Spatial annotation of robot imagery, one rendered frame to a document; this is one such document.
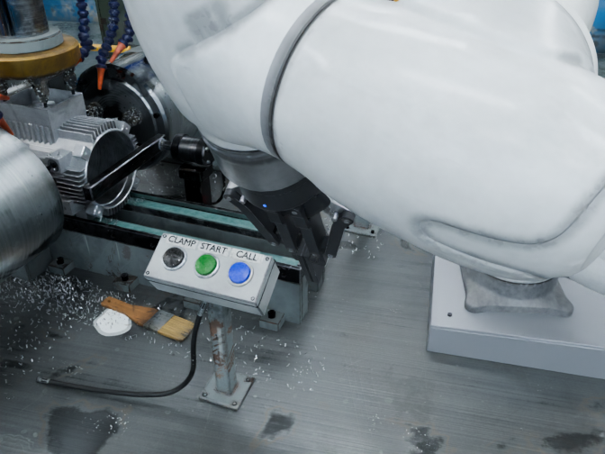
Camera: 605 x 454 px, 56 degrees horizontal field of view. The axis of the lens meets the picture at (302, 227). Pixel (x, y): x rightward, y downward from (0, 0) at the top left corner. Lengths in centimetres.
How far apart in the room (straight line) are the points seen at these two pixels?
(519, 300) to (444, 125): 83
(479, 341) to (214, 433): 46
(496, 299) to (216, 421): 51
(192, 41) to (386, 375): 77
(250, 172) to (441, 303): 69
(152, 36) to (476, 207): 19
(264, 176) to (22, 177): 64
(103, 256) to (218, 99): 93
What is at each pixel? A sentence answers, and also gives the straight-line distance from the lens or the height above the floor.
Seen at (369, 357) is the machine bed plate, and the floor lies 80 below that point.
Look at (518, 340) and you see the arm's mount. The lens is 102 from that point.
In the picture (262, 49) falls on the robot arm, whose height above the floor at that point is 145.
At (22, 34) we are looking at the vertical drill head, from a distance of 115.
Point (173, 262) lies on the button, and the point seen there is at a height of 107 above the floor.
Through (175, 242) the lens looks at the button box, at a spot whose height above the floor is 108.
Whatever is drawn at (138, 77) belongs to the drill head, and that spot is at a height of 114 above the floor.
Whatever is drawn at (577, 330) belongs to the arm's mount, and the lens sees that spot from 106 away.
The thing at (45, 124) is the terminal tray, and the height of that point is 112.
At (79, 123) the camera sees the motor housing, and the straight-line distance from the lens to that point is 117.
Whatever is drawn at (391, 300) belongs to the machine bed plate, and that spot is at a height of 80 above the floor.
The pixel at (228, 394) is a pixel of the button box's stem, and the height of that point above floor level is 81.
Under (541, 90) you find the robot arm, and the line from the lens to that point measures 25.
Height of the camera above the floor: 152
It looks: 33 degrees down
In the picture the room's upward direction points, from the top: straight up
